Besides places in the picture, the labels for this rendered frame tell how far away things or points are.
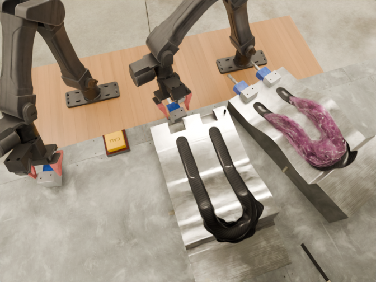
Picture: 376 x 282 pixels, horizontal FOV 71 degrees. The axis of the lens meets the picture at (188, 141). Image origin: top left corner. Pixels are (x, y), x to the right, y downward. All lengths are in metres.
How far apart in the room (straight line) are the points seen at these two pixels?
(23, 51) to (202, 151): 0.53
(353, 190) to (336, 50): 1.79
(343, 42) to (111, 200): 2.24
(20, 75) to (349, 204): 0.91
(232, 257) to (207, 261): 0.07
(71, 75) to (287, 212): 0.80
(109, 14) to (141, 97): 1.70
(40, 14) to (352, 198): 0.92
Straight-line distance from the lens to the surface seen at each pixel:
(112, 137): 0.92
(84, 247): 0.89
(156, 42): 0.77
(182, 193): 0.76
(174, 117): 0.90
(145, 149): 0.92
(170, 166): 0.80
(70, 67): 0.90
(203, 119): 0.89
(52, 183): 0.94
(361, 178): 0.90
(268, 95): 0.98
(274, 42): 1.23
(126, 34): 2.44
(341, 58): 2.50
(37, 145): 0.83
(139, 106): 1.01
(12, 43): 0.76
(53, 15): 0.79
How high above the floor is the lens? 1.64
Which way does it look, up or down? 66 degrees down
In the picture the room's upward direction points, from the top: 1 degrees counter-clockwise
